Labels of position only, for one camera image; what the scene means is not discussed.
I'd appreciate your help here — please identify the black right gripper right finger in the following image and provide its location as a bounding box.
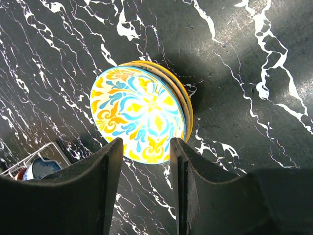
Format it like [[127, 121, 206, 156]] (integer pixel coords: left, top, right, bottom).
[[170, 138, 313, 235]]

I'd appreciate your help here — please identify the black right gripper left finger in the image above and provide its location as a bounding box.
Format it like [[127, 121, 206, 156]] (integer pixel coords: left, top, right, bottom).
[[0, 138, 123, 235]]

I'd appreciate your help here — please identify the white wire dish rack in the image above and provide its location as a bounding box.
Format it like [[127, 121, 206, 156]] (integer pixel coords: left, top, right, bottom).
[[0, 142, 71, 178]]

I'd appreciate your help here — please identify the orange leaf pattern bowl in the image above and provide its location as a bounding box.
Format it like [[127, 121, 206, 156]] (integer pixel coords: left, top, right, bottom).
[[120, 62, 189, 141]]

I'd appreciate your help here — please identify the yellow sun pattern bowl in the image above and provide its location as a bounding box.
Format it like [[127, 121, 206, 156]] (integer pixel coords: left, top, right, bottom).
[[131, 60, 194, 141]]

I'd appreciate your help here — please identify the blue rose pattern bowl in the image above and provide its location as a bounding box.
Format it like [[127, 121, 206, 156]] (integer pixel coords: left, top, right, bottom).
[[22, 158, 62, 181]]

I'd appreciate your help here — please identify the red flower striped bowl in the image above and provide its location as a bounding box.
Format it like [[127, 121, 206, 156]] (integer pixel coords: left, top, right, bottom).
[[14, 168, 27, 181]]

